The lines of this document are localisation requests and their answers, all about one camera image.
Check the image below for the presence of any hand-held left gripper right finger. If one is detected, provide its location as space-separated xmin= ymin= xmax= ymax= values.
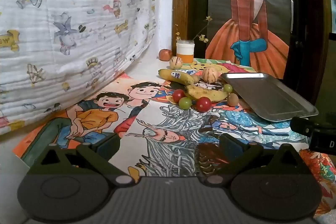
xmin=200 ymin=133 xmax=312 ymax=186

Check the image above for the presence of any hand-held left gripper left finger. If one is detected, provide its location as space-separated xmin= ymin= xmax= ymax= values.
xmin=28 ymin=133 xmax=132 ymax=186

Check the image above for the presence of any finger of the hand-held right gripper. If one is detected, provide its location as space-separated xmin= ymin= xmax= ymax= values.
xmin=290 ymin=116 xmax=315 ymax=135

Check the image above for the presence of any metal tray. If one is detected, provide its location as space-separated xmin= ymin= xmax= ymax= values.
xmin=220 ymin=72 xmax=319 ymax=123

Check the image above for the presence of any brownish grape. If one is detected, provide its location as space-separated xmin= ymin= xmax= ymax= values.
xmin=227 ymin=93 xmax=239 ymax=106

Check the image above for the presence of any red cherry tomato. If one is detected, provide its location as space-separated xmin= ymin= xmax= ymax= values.
xmin=196 ymin=97 xmax=212 ymax=112
xmin=172 ymin=89 xmax=186 ymax=103

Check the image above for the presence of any spotted banana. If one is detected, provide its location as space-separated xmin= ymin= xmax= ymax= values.
xmin=184 ymin=84 xmax=229 ymax=102

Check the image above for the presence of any large striped pepino melon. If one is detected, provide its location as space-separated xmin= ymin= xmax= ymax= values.
xmin=202 ymin=67 xmax=219 ymax=83

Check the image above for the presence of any banana with sticker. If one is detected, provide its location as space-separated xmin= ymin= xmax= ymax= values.
xmin=158 ymin=69 xmax=201 ymax=86

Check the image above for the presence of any small striped pepino melon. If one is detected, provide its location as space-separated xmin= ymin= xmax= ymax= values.
xmin=169 ymin=56 xmax=182 ymax=69

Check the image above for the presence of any drawing of two boys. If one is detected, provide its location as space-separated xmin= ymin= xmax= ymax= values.
xmin=12 ymin=74 xmax=163 ymax=169

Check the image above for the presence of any orange patterned drawing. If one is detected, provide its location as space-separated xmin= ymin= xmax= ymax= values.
xmin=299 ymin=148 xmax=336 ymax=216

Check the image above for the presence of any yellow bear drawing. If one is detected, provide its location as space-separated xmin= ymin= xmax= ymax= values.
xmin=181 ymin=57 xmax=259 ymax=75

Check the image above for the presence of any white and orange jar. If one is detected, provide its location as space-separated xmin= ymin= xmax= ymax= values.
xmin=176 ymin=40 xmax=195 ymax=65

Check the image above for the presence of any red apple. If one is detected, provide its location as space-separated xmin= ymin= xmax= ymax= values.
xmin=159 ymin=49 xmax=173 ymax=61

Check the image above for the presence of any printed blanket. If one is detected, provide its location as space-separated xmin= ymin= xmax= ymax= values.
xmin=0 ymin=0 xmax=164 ymax=135

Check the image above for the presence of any wall poster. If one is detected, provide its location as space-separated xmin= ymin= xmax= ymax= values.
xmin=205 ymin=0 xmax=294 ymax=80

